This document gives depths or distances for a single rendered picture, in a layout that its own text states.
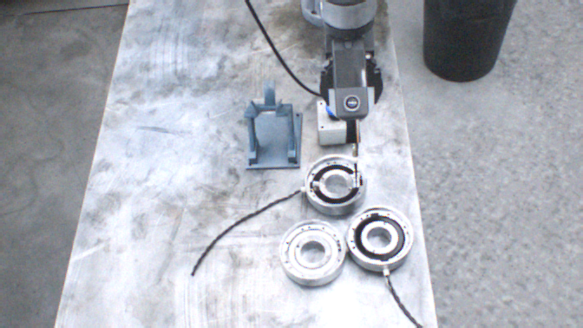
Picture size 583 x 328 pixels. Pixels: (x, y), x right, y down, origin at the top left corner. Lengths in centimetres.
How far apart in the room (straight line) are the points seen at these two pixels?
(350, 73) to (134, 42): 68
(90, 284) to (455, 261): 116
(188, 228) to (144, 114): 29
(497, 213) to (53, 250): 145
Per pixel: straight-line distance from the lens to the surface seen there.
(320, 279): 92
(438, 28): 214
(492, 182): 205
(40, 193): 230
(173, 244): 104
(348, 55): 83
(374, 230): 98
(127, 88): 129
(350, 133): 95
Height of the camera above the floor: 167
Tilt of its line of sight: 54 degrees down
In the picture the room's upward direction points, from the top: 11 degrees counter-clockwise
